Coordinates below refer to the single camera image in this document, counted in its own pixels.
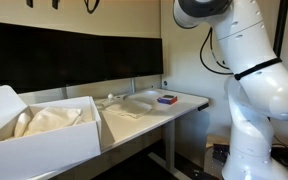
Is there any white cloth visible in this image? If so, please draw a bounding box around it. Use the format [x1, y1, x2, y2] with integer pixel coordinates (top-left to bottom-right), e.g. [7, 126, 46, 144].
[106, 100, 152, 119]
[14, 107, 83, 138]

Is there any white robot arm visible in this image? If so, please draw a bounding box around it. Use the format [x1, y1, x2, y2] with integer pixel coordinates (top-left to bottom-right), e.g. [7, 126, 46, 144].
[173, 0, 288, 180]

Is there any folded white cloth on table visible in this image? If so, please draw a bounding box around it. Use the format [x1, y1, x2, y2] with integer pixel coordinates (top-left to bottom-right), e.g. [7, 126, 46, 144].
[106, 100, 152, 119]

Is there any white cardboard box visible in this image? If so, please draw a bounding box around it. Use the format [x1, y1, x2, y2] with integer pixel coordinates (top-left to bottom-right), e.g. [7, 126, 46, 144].
[0, 86, 101, 180]

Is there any red and blue small box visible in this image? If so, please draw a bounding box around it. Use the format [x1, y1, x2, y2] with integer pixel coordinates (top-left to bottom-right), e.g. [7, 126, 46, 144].
[157, 95, 177, 105]

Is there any white desk leg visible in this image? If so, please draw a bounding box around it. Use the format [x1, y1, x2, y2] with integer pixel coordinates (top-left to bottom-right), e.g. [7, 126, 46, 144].
[148, 121, 191, 180]

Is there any black vertical pole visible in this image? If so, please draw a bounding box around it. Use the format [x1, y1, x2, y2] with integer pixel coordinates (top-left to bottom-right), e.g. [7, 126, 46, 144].
[273, 0, 288, 57]

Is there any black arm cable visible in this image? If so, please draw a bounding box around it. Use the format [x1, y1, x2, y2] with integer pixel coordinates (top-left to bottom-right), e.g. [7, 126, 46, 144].
[199, 27, 234, 76]

